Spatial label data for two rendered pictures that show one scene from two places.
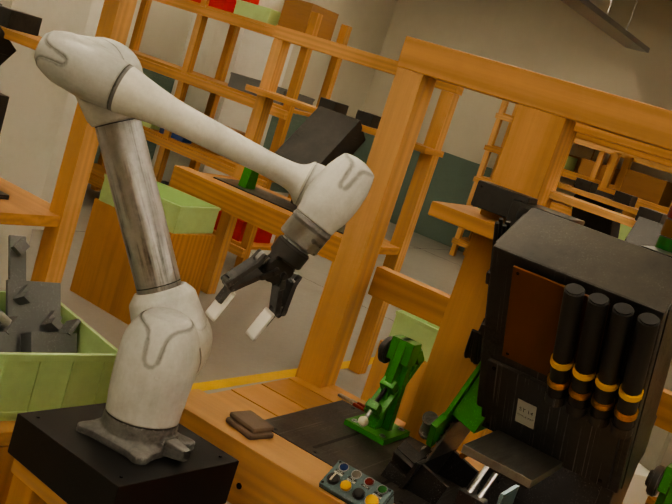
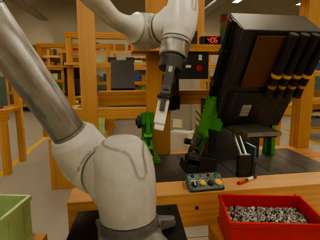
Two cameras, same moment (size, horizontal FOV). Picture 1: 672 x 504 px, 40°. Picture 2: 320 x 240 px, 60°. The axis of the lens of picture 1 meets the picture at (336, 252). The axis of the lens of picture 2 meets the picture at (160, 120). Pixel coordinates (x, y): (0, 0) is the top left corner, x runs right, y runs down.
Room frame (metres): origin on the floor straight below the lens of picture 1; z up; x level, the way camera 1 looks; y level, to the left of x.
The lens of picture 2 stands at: (1.18, 0.66, 1.39)
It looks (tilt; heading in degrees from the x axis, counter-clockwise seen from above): 10 degrees down; 320
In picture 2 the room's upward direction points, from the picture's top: straight up
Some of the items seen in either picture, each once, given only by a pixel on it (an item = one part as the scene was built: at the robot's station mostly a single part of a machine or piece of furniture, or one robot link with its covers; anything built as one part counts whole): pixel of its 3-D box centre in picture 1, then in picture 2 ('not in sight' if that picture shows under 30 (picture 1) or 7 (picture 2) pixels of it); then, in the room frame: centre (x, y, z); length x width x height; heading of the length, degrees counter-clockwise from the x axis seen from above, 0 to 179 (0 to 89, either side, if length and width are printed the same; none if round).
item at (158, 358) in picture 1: (157, 362); (123, 175); (1.79, 0.28, 1.11); 0.18 x 0.16 x 0.22; 1
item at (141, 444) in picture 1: (146, 430); (135, 224); (1.77, 0.26, 0.97); 0.22 x 0.18 x 0.06; 63
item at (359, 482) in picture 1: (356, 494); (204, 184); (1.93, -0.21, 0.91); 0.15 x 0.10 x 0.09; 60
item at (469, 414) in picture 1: (481, 397); (212, 115); (2.08, -0.43, 1.17); 0.13 x 0.12 x 0.20; 60
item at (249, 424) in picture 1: (250, 424); not in sight; (2.11, 0.07, 0.92); 0.10 x 0.08 x 0.03; 47
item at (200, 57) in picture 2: not in sight; (191, 65); (2.33, -0.53, 1.42); 0.17 x 0.12 x 0.15; 60
